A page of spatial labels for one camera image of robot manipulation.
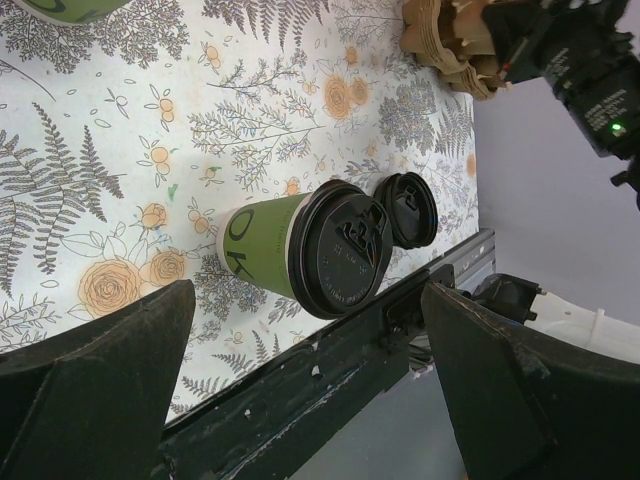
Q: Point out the black plastic cup lid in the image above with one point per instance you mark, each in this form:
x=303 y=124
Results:
x=340 y=248

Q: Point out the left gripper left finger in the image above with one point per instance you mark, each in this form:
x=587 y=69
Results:
x=91 y=403

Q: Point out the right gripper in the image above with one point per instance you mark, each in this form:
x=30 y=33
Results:
x=573 y=45

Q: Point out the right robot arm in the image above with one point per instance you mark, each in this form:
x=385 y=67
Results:
x=559 y=166

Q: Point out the spare black cup lid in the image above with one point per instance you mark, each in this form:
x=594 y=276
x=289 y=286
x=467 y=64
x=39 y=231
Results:
x=411 y=208

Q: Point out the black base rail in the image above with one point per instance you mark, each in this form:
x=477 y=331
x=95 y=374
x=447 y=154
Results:
x=275 y=419

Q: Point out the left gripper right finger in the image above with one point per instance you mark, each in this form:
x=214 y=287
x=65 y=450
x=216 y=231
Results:
x=524 y=405

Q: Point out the green paper coffee cup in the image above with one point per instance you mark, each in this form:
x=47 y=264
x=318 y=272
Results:
x=253 y=242

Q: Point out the stack of green paper cups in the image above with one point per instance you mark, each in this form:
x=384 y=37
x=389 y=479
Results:
x=70 y=12

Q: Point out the cardboard cup carrier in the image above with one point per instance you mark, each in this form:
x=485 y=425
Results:
x=452 y=37

